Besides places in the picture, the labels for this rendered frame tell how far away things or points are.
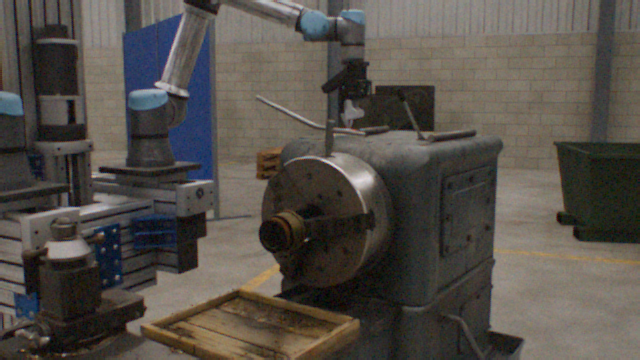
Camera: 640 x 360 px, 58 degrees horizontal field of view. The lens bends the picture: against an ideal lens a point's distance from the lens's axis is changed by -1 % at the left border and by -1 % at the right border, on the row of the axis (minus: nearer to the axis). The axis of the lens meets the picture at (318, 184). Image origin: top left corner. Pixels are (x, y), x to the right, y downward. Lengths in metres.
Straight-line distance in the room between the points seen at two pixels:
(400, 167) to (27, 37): 1.06
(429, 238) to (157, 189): 0.82
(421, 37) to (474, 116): 1.79
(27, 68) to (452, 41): 10.14
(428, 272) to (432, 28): 10.29
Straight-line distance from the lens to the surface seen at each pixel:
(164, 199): 1.80
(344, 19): 1.87
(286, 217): 1.29
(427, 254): 1.46
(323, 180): 1.35
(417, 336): 1.52
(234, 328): 1.31
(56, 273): 1.03
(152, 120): 1.84
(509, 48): 11.36
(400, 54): 11.65
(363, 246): 1.32
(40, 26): 1.84
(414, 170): 1.41
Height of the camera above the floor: 1.39
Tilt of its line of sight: 9 degrees down
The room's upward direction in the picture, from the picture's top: straight up
